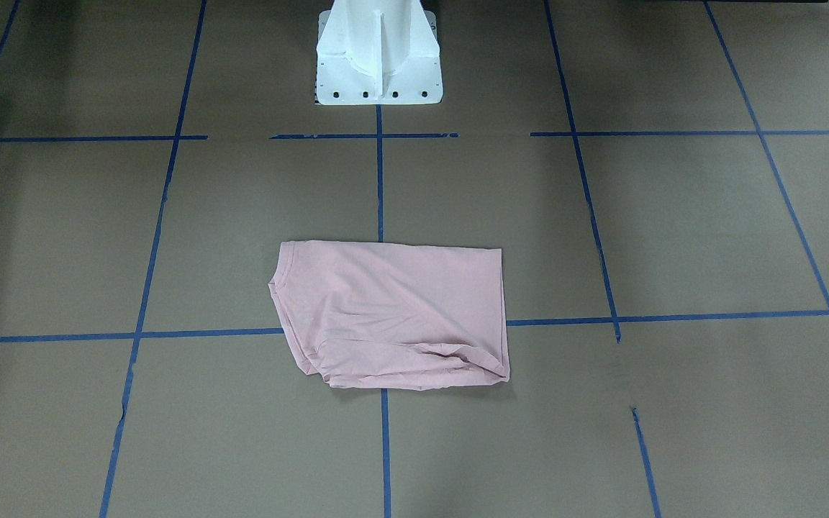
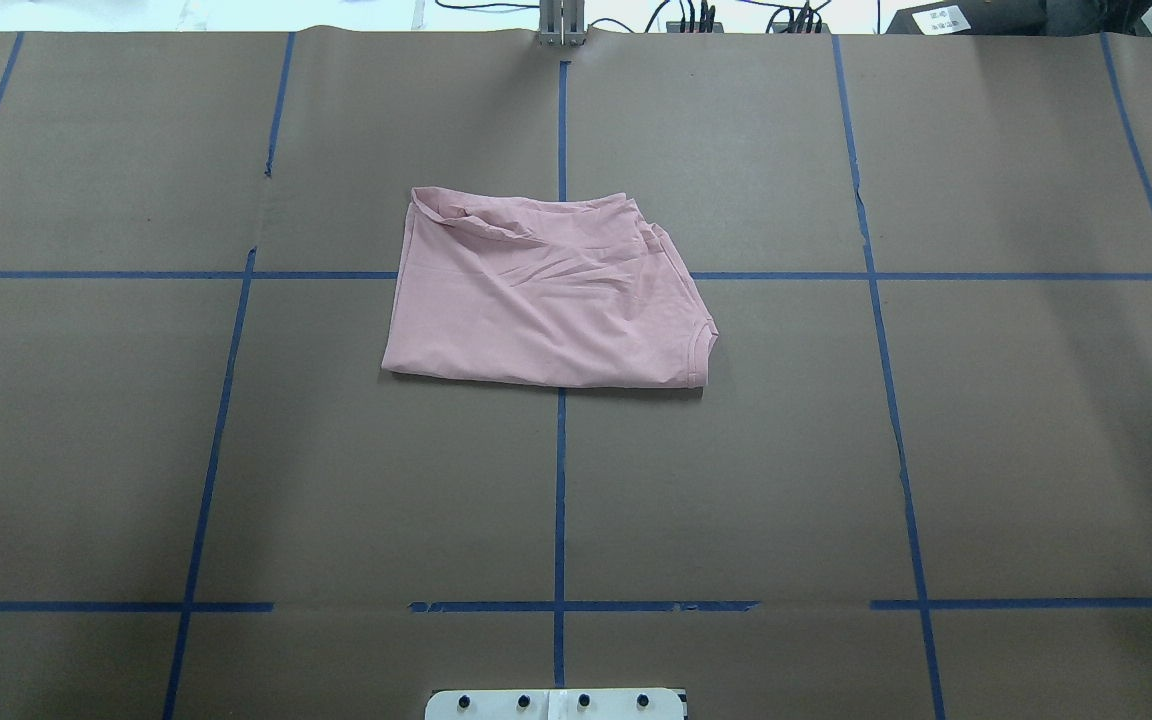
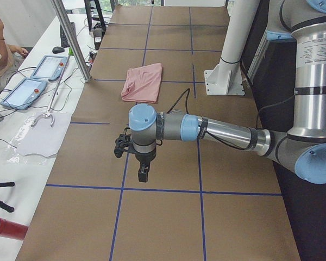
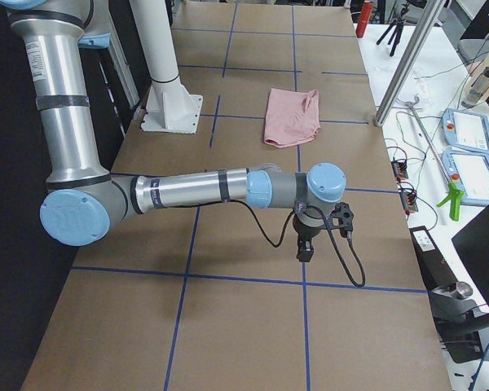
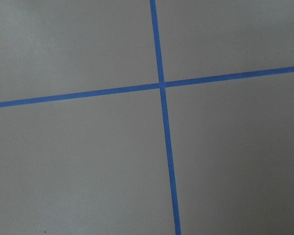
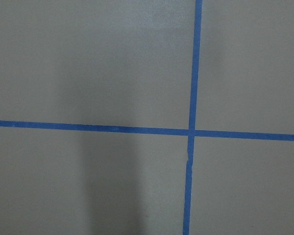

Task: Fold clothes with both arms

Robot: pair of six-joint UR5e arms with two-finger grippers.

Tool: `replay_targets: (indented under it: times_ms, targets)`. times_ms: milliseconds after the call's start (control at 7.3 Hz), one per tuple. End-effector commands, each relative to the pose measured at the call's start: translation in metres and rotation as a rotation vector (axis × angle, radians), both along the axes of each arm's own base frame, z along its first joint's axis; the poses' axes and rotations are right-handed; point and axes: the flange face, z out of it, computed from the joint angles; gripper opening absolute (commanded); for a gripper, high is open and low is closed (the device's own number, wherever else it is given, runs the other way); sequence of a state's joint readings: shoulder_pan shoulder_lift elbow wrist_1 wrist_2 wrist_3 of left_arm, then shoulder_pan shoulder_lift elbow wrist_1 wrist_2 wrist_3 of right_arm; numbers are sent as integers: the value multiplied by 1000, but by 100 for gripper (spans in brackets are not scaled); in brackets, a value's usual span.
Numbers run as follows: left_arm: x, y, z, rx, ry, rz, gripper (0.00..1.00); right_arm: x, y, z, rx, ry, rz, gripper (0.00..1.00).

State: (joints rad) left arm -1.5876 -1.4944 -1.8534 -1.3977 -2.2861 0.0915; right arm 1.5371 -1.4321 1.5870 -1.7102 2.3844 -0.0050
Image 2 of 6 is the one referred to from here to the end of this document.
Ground pink Snoopy t-shirt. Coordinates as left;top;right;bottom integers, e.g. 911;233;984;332
381;187;719;389

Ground brown paper table cover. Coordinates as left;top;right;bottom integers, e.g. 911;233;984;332
0;26;1152;719

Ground aluminium frame post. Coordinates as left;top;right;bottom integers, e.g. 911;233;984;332
536;0;588;47

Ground black desk cables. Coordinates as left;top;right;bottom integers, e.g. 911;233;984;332
431;0;887;35

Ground black box with label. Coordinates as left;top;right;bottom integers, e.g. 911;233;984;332
882;1;1047;36

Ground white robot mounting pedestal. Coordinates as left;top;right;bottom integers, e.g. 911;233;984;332
424;687;689;719

